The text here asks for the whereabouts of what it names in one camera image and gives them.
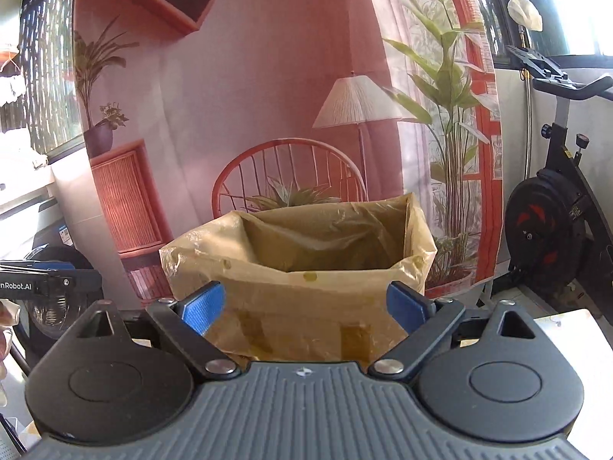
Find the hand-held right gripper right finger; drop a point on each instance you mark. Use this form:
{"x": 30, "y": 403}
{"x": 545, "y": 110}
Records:
{"x": 407, "y": 306}

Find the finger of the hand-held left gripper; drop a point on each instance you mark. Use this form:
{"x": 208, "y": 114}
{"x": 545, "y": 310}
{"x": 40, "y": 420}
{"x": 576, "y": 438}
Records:
{"x": 72, "y": 282}

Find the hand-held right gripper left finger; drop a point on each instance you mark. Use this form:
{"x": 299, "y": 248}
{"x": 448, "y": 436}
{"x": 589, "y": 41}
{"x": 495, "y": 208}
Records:
{"x": 203, "y": 309}

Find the cardboard box with plastic liner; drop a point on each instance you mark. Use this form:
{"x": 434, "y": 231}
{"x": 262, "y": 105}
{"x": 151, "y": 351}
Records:
{"x": 287, "y": 244}

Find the person's left hand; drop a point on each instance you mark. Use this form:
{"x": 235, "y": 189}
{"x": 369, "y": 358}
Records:
{"x": 4, "y": 350}

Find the black exercise bike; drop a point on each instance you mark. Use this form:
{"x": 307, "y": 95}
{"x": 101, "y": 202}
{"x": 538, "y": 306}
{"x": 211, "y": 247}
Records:
{"x": 555, "y": 220}

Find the window with metal grille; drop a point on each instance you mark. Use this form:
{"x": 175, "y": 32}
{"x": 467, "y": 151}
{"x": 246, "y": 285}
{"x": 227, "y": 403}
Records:
{"x": 48, "y": 57}

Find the metal pipe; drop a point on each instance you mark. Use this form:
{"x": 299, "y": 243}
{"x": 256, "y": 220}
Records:
{"x": 527, "y": 115}

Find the printed room backdrop cloth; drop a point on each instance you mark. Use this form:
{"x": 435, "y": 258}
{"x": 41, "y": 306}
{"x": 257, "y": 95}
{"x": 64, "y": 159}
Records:
{"x": 268, "y": 86}

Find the white crumpled cloth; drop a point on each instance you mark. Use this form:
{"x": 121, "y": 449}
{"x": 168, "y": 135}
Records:
{"x": 525, "y": 12}

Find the bright glass window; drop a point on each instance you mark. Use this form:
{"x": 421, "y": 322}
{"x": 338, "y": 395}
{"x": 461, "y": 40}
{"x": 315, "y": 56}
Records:
{"x": 565, "y": 5}

